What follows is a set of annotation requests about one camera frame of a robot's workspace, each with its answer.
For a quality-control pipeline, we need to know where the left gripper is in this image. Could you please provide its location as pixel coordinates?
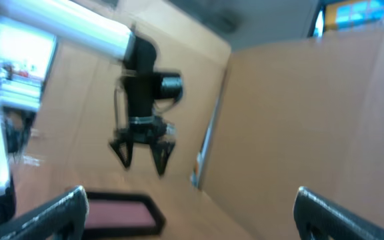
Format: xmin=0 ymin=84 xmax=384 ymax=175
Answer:
xmin=109 ymin=115 xmax=176 ymax=176

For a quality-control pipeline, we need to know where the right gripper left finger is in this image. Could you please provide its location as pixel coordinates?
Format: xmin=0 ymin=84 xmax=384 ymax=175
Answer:
xmin=0 ymin=185 xmax=89 ymax=240

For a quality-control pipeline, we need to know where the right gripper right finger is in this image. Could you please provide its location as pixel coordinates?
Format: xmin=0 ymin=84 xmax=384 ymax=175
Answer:
xmin=293 ymin=186 xmax=384 ymax=240

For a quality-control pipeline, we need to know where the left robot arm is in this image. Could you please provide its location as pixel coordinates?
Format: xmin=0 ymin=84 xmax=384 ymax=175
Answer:
xmin=0 ymin=0 xmax=183 ymax=239

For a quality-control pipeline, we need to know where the black tray with maroon liner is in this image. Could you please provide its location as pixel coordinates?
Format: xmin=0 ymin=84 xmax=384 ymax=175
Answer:
xmin=82 ymin=191 xmax=167 ymax=239

